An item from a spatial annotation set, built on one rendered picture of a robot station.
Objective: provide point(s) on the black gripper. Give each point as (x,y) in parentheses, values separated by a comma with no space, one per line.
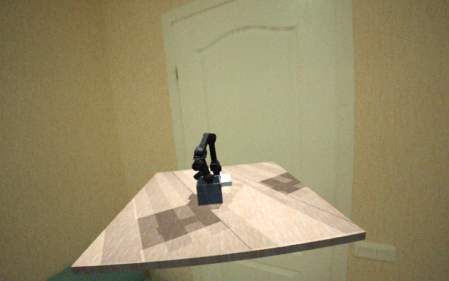
(208,177)

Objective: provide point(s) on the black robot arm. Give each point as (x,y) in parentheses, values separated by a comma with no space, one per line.
(201,151)

